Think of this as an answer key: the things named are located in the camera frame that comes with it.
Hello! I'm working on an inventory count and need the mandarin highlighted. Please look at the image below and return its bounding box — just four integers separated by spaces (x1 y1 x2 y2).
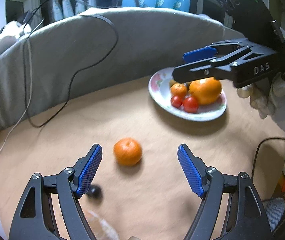
170 83 188 98
113 138 142 166

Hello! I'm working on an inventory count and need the small red tomato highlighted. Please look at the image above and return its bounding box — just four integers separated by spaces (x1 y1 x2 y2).
171 95 183 109

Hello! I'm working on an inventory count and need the large red tomato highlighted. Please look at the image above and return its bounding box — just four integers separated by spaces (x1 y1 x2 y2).
183 96 199 113

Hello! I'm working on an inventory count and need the dark plum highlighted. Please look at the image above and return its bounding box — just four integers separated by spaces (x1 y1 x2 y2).
87 184 102 199

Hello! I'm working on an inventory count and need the brown longan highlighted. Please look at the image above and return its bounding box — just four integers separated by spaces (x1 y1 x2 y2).
169 79 177 87

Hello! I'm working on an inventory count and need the white gloved right hand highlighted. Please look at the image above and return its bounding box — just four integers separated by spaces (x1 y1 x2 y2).
237 73 285 131

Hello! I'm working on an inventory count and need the large orange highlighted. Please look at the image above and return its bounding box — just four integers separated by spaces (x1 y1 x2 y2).
189 77 222 105

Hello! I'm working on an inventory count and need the striped cloth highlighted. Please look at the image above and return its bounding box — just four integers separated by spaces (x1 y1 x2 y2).
265 198 285 232

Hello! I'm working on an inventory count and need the white floral plate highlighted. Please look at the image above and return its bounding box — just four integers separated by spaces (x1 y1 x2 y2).
148 68 227 122

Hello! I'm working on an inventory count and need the clear plastic bag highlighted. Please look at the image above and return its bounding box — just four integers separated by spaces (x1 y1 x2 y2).
84 210 120 240

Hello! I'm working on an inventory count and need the grey sofa backrest cushion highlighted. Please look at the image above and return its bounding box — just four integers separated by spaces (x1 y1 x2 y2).
0 8 225 129

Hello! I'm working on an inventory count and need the white power adapter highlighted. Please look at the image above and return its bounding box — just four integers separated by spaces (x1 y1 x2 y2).
0 21 32 39

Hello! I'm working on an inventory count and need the black cable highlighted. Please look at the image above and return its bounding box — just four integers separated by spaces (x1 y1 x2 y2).
22 0 120 128

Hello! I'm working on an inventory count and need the white cable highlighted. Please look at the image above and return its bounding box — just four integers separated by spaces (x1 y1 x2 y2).
0 17 45 166

